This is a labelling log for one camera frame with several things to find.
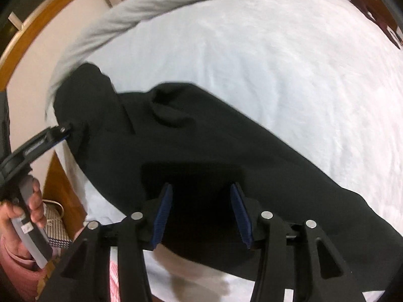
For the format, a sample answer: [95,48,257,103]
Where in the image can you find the wooden bed frame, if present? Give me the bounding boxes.
[0,0,104,227]

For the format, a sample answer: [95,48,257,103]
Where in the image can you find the black pants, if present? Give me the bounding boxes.
[53,63,403,293]

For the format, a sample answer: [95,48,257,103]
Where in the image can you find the pink sleeved forearm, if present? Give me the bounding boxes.
[0,234,52,302]

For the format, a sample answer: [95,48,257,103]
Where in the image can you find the grey quilt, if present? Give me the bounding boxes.
[44,0,355,123]

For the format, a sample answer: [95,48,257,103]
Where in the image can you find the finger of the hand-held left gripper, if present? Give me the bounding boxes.
[23,123,74,158]

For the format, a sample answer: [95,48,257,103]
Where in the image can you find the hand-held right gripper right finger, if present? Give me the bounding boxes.
[230,183,369,302]

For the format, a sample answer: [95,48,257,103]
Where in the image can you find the person's left hand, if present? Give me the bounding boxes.
[0,178,43,257]

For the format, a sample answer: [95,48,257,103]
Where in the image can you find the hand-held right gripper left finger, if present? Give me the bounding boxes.
[38,183,174,302]

